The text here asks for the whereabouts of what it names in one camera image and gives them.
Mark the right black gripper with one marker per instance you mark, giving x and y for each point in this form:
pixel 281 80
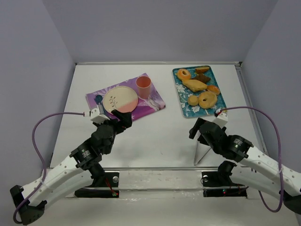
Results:
pixel 199 129

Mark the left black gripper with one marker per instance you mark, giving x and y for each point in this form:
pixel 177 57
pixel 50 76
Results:
pixel 120 123

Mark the metal tongs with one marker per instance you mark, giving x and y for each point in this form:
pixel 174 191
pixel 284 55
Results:
pixel 200 152

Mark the small round bun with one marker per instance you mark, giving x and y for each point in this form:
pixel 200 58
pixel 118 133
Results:
pixel 193 100

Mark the large glazed donut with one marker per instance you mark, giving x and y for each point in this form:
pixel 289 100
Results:
pixel 207 99

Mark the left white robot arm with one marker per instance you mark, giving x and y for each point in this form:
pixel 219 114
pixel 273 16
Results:
pixel 30 200

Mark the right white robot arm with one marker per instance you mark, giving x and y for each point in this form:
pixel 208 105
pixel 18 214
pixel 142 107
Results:
pixel 245 164

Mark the brown bread wedge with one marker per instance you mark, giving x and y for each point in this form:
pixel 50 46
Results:
pixel 202 69

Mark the cream and pink plate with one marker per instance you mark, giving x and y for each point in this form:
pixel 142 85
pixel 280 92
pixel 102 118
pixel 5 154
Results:
pixel 123 99

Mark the purple floral placemat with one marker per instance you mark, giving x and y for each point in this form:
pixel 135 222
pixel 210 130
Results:
pixel 145 107

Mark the blue spoon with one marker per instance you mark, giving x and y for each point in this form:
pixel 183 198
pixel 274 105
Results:
pixel 98 100

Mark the teal floral tray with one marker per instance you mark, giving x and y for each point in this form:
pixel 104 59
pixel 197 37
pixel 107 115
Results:
pixel 183 94

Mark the pink cup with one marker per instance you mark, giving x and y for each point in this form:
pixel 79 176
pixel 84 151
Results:
pixel 143 84

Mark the long flat pastry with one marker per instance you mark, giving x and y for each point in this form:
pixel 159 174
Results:
pixel 194 85

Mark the small glazed bun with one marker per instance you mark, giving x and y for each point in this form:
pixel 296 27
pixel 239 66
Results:
pixel 214 89

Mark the dark chocolate pastry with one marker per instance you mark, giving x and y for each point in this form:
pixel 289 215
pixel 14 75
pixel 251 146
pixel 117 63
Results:
pixel 202 78

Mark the glazed donut top left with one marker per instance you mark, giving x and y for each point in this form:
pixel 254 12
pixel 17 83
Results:
pixel 183 74

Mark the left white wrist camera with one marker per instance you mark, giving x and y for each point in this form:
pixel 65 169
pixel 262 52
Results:
pixel 97 117

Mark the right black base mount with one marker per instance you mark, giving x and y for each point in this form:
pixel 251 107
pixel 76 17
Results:
pixel 223 186

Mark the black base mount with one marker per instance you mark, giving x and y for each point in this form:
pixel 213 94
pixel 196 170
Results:
pixel 223 186
pixel 107 187

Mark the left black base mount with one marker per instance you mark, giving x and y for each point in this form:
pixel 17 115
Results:
pixel 107 187

